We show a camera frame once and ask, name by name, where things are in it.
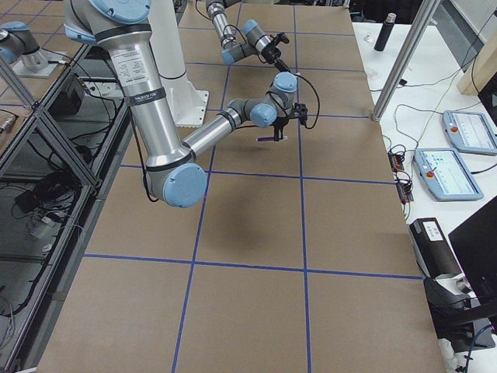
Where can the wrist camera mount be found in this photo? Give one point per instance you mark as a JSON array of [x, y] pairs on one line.
[[300, 112], [279, 38]]

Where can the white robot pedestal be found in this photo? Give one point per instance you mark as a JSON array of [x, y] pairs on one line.
[[187, 104]]

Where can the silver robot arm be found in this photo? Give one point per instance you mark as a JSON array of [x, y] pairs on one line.
[[237, 35], [141, 37]]

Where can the far teach pendant tablet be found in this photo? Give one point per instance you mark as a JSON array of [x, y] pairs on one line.
[[469, 132]]

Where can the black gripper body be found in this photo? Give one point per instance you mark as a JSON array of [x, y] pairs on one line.
[[280, 123], [272, 53]]

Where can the purple highlighter pen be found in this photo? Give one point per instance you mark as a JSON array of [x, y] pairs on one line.
[[271, 139]]

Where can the near teach pendant tablet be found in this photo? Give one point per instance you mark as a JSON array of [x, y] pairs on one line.
[[445, 175]]

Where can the black water bottle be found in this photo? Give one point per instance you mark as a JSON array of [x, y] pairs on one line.
[[385, 32]]

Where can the black computer monitor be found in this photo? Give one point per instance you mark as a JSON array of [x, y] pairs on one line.
[[474, 243]]

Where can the aluminium frame post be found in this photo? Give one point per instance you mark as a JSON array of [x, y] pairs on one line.
[[414, 35]]

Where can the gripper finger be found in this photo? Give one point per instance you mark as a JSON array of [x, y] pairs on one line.
[[278, 134]]

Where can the teach pendant tablet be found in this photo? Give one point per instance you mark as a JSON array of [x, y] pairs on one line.
[[445, 175], [469, 132]]

